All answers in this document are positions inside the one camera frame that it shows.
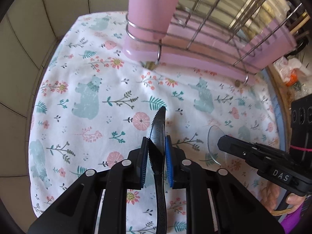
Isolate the clear plastic spoon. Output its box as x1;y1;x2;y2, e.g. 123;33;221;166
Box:
207;125;228;167

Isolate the black plastic knife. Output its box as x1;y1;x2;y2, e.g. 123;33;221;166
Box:
148;106;167;234

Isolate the person's right hand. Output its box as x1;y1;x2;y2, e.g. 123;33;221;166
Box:
260;181;306;213

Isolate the black tracker box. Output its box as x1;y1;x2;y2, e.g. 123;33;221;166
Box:
290;94;312;152

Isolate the floral bear tablecloth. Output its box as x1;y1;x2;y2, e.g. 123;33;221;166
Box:
28;12;279;217

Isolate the pink right utensil cup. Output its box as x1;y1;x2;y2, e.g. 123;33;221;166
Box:
241;20;297;74

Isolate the pink utensil cup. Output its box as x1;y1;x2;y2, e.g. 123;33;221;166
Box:
241;20;297;74
128;0;179;41

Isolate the pink drip tray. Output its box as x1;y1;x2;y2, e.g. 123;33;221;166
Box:
123;9;260;84

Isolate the pink left utensil cup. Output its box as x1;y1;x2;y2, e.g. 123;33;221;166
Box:
128;0;179;41

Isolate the chrome wire dish rack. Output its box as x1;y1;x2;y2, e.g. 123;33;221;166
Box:
125;0;305;85

